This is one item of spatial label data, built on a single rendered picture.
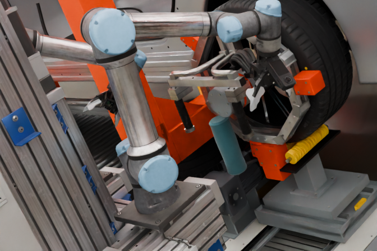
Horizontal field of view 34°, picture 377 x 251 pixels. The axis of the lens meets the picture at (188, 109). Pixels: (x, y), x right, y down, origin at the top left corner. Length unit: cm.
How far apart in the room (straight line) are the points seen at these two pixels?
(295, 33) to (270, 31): 53
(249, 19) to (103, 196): 76
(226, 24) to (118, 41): 34
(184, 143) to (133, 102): 125
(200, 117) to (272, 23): 122
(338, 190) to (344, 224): 20
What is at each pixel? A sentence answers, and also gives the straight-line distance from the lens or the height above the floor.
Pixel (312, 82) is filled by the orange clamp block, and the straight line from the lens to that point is 233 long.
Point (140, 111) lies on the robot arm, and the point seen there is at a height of 117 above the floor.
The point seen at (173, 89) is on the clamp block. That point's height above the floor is 95.
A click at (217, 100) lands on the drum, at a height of 87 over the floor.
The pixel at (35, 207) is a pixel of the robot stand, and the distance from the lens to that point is 190.
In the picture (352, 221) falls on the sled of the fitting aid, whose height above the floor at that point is 15.
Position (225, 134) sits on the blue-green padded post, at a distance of 263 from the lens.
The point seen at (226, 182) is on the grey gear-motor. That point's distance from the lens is 286.
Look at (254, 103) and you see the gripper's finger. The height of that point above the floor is 99.
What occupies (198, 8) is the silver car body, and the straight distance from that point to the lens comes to 290.
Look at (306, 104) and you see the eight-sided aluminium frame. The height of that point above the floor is 75.
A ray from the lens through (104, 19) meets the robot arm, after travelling 164.
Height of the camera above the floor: 170
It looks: 20 degrees down
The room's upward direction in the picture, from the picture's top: 22 degrees counter-clockwise
